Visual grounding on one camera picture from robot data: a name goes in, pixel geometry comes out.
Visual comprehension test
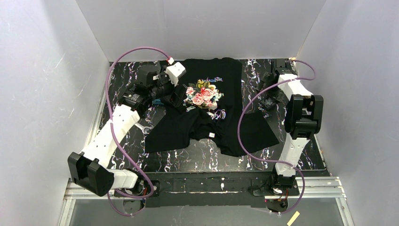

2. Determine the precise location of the black printed t-shirt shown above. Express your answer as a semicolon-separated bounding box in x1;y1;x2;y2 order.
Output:
145;58;279;157

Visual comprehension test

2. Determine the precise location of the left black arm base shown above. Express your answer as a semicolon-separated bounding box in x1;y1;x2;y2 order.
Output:
121;179;160;197

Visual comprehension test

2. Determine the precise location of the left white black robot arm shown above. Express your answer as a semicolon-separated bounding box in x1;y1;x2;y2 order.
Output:
67;62;187;197

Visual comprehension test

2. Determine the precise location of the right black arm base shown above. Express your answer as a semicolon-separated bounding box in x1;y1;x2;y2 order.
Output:
248;175;300;197

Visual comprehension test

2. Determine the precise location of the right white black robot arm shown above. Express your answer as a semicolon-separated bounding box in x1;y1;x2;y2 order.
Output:
256;58;324;190

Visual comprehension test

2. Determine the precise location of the black marble pattern mat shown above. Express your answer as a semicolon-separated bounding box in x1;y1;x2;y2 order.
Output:
88;58;327;174

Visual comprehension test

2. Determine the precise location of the blue black box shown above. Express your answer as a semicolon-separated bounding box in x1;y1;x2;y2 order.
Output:
152;99;164;105

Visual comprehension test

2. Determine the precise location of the silver wrench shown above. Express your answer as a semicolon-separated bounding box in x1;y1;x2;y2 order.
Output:
135;123;152;135

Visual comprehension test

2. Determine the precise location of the beige tape strip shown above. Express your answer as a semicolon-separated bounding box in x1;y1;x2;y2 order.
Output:
287;211;300;226

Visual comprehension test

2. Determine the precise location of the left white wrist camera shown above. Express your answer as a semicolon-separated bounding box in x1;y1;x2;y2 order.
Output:
165;57;186;87

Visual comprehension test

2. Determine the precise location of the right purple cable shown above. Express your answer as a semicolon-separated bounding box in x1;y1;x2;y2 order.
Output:
237;60;317;215

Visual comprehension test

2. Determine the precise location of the purple cable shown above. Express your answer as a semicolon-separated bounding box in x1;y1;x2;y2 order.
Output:
105;47;175;217
237;60;317;215

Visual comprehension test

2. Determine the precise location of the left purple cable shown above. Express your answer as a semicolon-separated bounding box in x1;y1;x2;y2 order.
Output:
105;47;175;217

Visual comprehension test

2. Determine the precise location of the aluminium rail frame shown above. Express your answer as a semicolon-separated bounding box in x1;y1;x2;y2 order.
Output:
58;59;355;226

